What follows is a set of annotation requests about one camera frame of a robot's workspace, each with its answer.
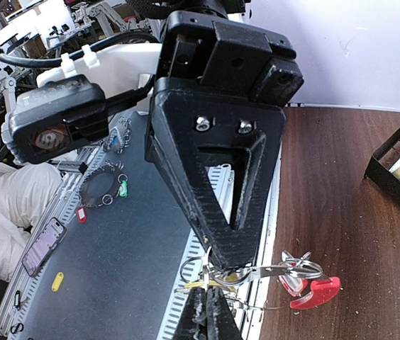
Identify red key tag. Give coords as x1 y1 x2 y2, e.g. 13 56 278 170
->
278 276 309 297

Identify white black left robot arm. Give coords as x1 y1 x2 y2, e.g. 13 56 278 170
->
0 1 304 271

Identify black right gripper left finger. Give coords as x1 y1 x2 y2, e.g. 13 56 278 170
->
173 288 207 340

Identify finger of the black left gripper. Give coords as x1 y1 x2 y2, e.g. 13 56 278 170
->
145 77 286 271

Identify seated person in beige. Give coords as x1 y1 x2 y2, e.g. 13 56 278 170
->
0 118 62 283

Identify spare yellow key tag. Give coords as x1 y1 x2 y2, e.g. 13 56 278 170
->
51 271 65 292

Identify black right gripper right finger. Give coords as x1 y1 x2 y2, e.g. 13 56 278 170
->
206 286 242 340

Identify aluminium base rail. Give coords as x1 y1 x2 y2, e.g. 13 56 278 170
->
0 110 278 339

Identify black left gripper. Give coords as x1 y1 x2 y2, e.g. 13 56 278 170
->
157 11 304 106

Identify smartphone on grey table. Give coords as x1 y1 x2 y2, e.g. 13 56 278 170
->
21 217 67 278

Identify red handled key ring holder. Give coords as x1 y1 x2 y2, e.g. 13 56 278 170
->
178 247 342 312

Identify spare key ring holder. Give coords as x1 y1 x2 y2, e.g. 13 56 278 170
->
76 161 129 223

